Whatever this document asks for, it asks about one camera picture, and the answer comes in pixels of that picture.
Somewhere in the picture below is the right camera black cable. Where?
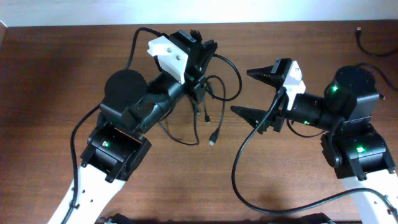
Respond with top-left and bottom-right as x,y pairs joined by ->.
231,86 -> 398,218

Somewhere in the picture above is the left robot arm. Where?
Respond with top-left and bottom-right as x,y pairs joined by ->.
50,30 -> 218,223

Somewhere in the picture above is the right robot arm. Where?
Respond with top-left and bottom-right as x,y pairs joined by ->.
231,58 -> 397,223

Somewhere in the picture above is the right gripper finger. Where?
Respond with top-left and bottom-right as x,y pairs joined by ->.
246,65 -> 275,87
230,106 -> 267,128

